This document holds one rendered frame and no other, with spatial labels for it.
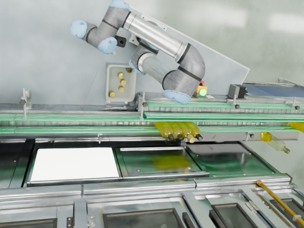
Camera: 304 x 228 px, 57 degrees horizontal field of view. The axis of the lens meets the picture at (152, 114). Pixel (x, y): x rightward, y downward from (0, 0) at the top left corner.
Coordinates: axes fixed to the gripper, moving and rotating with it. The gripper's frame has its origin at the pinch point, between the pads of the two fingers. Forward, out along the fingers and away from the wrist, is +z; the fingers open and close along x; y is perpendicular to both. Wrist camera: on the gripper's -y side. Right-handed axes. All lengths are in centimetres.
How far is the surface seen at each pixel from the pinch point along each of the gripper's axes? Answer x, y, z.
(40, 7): -2.9, 47.8, -9.7
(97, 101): 40.2, 14.4, 19.5
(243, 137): 36, -75, 76
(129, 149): 58, -19, 13
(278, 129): 22, -95, 82
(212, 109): 23, -50, 54
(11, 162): 76, 25, -28
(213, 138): 42, -57, 61
